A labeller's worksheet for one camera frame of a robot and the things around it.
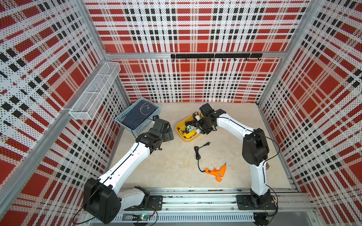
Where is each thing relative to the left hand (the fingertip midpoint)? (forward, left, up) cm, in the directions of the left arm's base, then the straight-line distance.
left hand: (165, 133), depth 82 cm
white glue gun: (+16, -20, -6) cm, 26 cm away
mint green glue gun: (+13, -15, -14) cm, 24 cm away
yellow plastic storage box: (+16, -8, -14) cm, 23 cm away
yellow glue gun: (+7, -13, -14) cm, 20 cm away
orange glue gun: (-19, -32, -15) cm, 40 cm away
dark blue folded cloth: (+25, +25, -10) cm, 37 cm away
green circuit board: (-40, +11, -15) cm, 44 cm away
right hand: (+8, -20, -6) cm, 22 cm away
